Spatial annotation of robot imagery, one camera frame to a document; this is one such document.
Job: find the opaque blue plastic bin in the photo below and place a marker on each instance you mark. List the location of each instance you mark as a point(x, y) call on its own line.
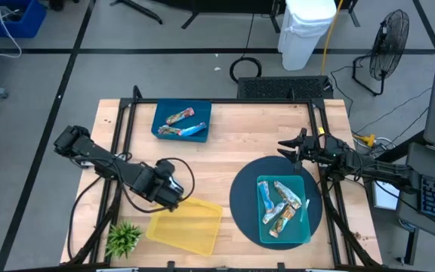
point(198, 109)

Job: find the black perforated metal case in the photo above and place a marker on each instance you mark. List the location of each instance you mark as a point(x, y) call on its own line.
point(281, 87)

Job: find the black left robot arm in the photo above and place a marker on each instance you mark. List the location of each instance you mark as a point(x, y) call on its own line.
point(119, 172)

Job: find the small green artificial plant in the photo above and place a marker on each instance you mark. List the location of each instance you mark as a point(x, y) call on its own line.
point(124, 238)

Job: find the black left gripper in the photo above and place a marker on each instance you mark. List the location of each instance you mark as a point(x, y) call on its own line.
point(164, 185)

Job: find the black partition panel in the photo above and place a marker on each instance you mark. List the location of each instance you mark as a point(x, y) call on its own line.
point(221, 4)

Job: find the translucent yellow plastic bin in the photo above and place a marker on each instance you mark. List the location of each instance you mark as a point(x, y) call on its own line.
point(187, 226)

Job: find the blue white granola bar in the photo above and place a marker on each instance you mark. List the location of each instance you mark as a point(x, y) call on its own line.
point(266, 198)

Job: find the small yellow tag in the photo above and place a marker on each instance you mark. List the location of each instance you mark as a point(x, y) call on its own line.
point(322, 131)

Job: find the white trash can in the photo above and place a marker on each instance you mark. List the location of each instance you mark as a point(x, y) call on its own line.
point(304, 34)

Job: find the blue red granola bar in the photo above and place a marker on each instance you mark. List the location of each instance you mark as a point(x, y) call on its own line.
point(194, 129)

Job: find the silver blue granola bar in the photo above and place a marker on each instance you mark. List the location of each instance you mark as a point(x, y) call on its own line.
point(274, 214)

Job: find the translucent teal plastic bin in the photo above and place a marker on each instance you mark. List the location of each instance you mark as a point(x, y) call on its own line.
point(297, 234)

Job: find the black aluminium table frame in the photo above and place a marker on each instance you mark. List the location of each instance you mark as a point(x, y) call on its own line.
point(221, 101)

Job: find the silver orange granola bar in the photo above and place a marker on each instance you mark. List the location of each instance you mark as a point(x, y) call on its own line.
point(287, 194)

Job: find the round dark blue woven mat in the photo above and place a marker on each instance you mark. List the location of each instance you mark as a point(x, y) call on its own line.
point(244, 211)

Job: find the black floor fan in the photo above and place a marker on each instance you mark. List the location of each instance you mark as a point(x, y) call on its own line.
point(389, 45)

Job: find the white box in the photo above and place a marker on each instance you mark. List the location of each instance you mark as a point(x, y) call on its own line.
point(385, 198)

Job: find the blue floor storage bin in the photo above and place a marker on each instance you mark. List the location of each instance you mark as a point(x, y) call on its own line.
point(25, 22)

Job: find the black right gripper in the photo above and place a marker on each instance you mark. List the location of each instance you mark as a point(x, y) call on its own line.
point(318, 150)

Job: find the green orange granola bar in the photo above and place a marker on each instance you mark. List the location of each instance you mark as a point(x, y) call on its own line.
point(282, 221)

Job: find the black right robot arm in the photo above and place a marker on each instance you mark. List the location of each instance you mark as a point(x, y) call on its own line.
point(391, 173)

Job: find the yellow power plug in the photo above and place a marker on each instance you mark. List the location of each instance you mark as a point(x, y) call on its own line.
point(366, 140)

